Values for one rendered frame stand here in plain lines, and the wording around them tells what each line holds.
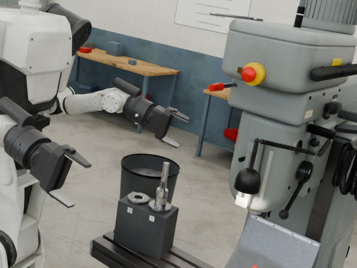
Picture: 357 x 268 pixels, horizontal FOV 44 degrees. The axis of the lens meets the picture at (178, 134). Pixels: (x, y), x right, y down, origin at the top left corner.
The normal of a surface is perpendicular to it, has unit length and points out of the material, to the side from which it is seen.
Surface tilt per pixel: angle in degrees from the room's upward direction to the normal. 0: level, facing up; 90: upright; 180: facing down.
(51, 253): 0
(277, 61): 90
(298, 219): 90
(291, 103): 90
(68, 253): 0
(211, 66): 90
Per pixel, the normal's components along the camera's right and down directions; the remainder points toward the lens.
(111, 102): -0.36, 0.32
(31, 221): 0.31, -0.88
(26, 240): 0.90, 0.19
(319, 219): -0.58, 0.15
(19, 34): 0.36, 0.25
